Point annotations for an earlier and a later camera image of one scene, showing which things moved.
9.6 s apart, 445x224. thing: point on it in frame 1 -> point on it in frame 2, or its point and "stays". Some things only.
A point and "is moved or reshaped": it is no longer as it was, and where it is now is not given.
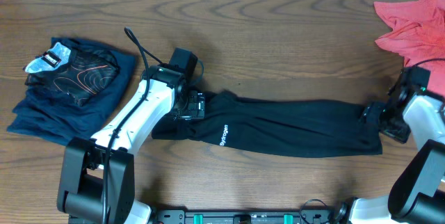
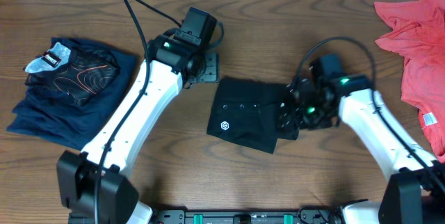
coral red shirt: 418,32 stays
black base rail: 246,216 stays
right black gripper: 371,114 -> 296,108
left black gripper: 196,106 -> 208,68
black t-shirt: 278,128 is moved or reshaped
